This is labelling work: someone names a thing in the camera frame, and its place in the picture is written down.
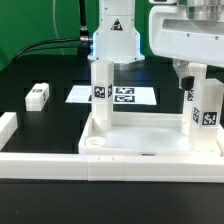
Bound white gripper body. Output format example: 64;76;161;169
149;0;224;68

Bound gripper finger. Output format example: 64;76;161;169
173;59;194;90

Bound white desk top tray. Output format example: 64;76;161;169
78;112;224;157

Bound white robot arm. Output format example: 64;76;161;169
88;0;224;90

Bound fiducial marker board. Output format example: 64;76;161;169
65;85;157;105

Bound white left fence block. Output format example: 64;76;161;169
0;112;18;151

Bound white front fence bar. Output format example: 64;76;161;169
0;153;224;183

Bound black vertical cable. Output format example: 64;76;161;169
77;0;90;58

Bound thin white cable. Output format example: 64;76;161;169
52;0;66;56

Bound black cable left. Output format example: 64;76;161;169
6;37;94;68

